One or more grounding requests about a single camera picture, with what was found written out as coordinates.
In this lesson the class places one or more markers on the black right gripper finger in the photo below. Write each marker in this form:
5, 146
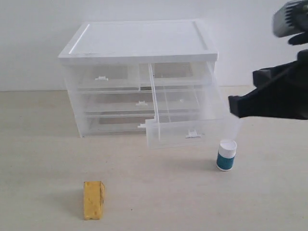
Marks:
275, 100

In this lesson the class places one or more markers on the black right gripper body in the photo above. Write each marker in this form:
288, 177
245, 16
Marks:
285, 78

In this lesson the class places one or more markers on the teal bottle white cap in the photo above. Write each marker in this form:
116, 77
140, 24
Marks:
226, 154

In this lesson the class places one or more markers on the yellow cheese wedge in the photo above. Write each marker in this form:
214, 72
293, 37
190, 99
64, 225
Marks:
93, 199

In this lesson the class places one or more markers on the white plastic drawer cabinet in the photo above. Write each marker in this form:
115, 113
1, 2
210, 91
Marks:
132, 43

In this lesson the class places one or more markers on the clear bottom wide drawer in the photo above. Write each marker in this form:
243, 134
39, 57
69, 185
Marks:
91, 125

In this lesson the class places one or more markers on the clear wide drawer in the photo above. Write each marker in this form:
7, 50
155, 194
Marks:
115, 102
91, 125

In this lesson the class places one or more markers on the clear middle wide drawer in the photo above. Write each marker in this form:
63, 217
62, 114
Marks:
115, 102

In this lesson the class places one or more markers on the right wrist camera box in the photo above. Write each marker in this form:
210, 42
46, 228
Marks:
291, 19

